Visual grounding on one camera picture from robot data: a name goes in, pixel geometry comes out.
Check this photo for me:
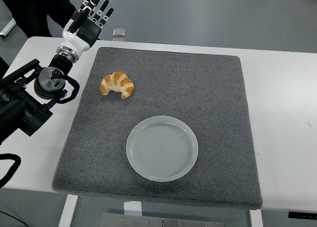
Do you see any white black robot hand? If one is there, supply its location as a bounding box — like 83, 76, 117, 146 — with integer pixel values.
58, 0, 114, 55

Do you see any golden croissant bread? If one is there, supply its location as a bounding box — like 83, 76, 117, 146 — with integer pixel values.
100, 71, 135, 99

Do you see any pale grey round plate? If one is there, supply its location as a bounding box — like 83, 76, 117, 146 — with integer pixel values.
126, 115, 199, 182

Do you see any person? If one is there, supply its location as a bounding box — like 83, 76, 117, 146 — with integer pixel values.
0, 0, 78, 39

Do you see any grey felt mat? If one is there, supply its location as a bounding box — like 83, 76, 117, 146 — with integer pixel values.
51, 46, 264, 210

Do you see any white table leg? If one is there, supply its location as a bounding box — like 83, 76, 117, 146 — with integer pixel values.
249, 209, 264, 227
58, 194, 79, 227

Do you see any black table control panel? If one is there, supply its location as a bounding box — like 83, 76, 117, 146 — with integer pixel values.
288, 211, 317, 219

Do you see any white furniture frame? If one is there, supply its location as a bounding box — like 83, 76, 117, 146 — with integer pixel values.
0, 18, 17, 38

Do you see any black cable loop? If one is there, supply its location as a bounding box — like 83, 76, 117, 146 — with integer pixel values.
0, 152, 22, 188

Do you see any white table bracket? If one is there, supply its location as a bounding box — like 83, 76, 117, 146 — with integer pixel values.
123, 201, 143, 217

